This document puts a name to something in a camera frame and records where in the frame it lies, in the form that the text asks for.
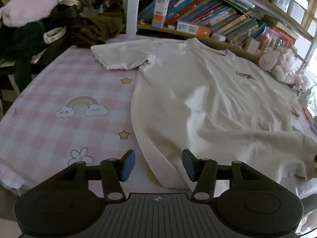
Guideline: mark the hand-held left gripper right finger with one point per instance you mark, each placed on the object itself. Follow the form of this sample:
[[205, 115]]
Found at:
[[188, 166]]

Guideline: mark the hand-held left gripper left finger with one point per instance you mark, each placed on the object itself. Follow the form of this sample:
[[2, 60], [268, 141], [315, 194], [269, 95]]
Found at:
[[128, 165]]

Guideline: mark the cream t-shirt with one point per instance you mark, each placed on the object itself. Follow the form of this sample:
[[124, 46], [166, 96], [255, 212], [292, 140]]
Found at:
[[210, 109]]

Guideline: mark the pink checked cartoon mat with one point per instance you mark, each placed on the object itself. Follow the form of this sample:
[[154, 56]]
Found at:
[[74, 84]]

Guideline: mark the orange highlighter pen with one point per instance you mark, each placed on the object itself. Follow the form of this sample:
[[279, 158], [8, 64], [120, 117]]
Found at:
[[308, 115]]

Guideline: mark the small white charger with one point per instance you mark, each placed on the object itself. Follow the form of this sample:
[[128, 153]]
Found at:
[[218, 37]]

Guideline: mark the cream pen holder box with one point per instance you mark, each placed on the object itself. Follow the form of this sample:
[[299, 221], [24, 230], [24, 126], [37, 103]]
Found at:
[[251, 44]]

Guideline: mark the flat white orange box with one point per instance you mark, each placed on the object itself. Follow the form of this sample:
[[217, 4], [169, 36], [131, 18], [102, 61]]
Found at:
[[192, 27]]

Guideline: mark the olive brown cloth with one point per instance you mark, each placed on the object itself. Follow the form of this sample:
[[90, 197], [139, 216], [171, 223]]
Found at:
[[99, 29]]

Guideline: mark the pink white plush toy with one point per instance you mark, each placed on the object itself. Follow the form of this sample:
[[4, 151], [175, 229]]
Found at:
[[279, 62]]

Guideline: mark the row of books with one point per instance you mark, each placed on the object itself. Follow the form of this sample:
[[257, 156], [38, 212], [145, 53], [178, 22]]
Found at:
[[218, 14]]

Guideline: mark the tall white orange box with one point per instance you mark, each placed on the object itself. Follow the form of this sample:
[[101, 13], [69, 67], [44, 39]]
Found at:
[[160, 11]]

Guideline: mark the dark green cloth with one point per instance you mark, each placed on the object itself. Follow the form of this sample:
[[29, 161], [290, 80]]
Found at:
[[22, 44]]

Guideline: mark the brass bowl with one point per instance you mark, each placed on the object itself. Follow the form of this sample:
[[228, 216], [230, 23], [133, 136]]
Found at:
[[70, 3]]

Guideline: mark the pink fluffy plush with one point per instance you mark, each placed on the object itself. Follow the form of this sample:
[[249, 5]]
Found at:
[[27, 10]]

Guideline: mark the white bookshelf frame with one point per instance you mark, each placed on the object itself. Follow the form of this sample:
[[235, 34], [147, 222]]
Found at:
[[132, 7]]

